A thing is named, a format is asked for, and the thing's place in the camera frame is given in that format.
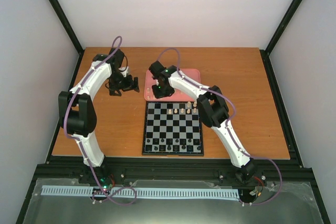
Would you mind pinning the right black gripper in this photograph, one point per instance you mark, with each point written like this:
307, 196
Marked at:
157, 95

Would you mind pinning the black and white chessboard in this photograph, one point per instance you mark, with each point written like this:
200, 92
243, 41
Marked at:
159, 124

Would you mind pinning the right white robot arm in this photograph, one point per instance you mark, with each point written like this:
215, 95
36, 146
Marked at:
213, 113

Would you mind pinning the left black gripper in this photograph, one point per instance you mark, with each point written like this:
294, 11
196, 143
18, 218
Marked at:
128, 87

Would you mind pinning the black chess piece row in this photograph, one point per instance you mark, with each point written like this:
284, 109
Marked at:
169, 145

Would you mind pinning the black aluminium frame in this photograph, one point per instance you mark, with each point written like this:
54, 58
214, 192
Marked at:
59, 167

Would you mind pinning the light blue cable duct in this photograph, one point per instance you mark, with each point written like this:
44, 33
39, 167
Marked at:
142, 193

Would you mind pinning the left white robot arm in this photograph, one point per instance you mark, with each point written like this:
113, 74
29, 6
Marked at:
77, 116

